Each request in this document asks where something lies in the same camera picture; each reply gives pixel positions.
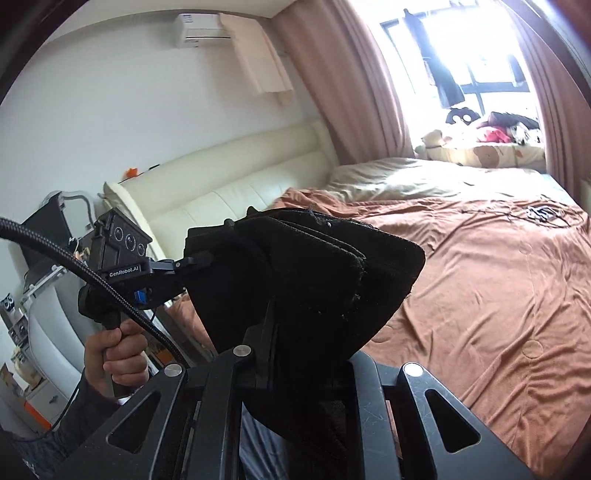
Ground black garment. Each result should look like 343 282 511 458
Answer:
182 208 426 438

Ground dark grey sleeve forearm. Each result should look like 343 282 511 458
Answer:
1 375 120 479

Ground pile of clothes on sill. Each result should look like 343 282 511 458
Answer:
476 112 542 145

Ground person's left hand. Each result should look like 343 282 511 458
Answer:
84 319 149 398

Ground orange toy on headboard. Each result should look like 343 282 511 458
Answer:
123 168 138 180

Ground white bedside cabinet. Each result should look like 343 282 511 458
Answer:
1 266 95 430

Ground cream leather headboard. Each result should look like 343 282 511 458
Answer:
102 120 339 259

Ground beige hanging cloth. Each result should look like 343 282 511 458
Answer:
218 13 294 107

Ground pink left curtain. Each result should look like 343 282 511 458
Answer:
271 1 414 164

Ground pink curtain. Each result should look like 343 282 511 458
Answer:
271 1 414 164
506 1 590 201

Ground plush toy bear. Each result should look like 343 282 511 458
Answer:
415 130 450 161

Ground dark hanging garment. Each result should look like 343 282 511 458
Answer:
404 9 465 108

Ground black eye mask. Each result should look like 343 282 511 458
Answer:
446 107 481 125

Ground brown bed quilt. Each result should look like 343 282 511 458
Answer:
165 186 591 478

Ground bear-print window cushion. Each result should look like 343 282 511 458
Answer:
416 142 546 169

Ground pink right curtain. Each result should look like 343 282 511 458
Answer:
506 1 590 201

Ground white wall air conditioner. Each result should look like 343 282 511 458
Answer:
173 13 230 48

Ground black cables on bed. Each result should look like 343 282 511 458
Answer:
523 204 569 227

